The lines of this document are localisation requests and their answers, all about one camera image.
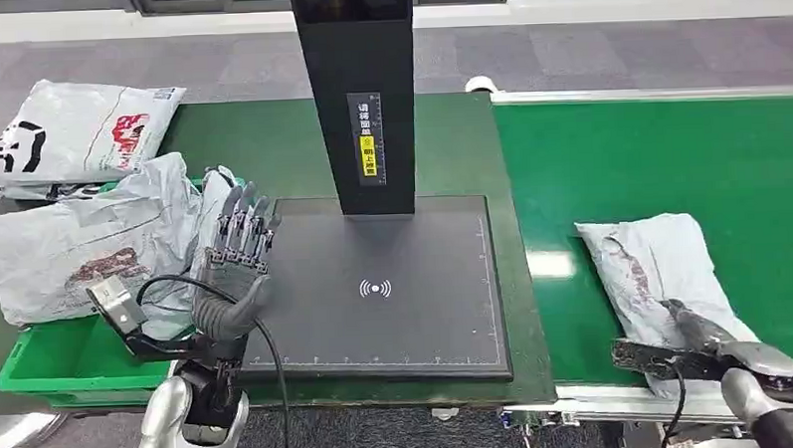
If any crumpled white parcel bag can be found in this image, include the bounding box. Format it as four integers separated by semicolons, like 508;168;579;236
0;149;245;347

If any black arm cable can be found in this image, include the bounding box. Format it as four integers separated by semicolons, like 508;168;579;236
657;362;691;448
133;270;294;448

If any flat white parcel bag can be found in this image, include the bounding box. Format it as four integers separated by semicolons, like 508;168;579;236
0;178;109;204

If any white parcel with brown print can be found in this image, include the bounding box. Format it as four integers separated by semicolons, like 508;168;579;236
574;209;764;404

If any bright green conveyor belt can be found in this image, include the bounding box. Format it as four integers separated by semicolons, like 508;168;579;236
491;92;793;388

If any dark right wrist camera box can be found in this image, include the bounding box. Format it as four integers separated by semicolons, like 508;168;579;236
611;334;729;386

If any white conveyor frame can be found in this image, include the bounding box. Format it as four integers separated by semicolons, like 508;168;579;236
463;64;793;438

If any green plastic crate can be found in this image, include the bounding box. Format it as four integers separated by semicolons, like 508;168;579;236
0;175;254;413

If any black scanner column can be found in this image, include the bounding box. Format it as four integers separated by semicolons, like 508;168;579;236
288;0;423;220

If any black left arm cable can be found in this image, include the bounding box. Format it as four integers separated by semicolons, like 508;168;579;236
133;270;294;448

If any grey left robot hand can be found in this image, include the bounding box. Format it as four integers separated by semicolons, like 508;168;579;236
187;178;288;344

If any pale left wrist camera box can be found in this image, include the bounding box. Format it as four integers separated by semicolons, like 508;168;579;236
84;275;149;340

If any black left camera bracket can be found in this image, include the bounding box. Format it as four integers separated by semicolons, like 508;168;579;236
118;324;206;367

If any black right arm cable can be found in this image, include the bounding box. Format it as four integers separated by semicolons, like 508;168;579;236
657;362;691;448

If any white parcel with black print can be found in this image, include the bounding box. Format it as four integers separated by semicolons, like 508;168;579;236
0;74;191;189

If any shiny silver floor object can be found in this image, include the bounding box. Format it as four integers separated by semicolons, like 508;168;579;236
0;410;71;448

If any yellow and black scanner label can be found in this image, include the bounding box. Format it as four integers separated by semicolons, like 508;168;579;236
346;91;388;189

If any dark scanner base plate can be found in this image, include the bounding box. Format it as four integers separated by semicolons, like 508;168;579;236
235;191;514;392

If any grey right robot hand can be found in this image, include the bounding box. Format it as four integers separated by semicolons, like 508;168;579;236
659;294;793;383

